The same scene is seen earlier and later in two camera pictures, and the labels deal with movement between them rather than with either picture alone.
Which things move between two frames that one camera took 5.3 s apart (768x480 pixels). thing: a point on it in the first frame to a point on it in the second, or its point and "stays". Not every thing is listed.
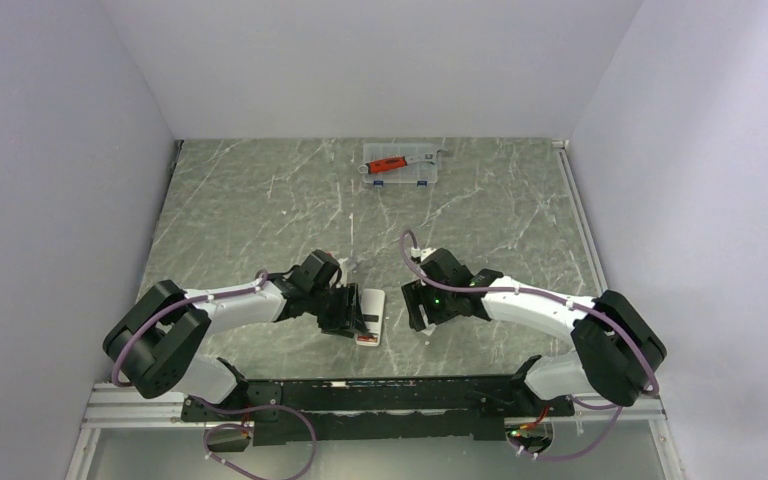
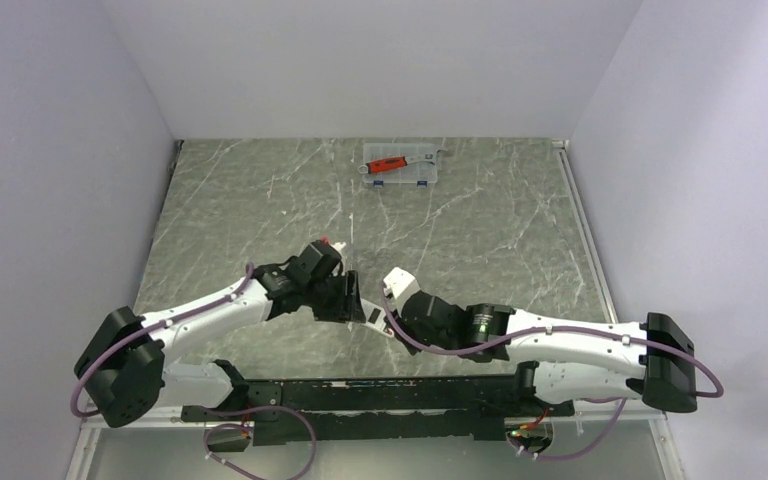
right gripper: x=416 y=293 to x=408 y=330
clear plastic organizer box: x=420 y=173 stays
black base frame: x=390 y=409 stays
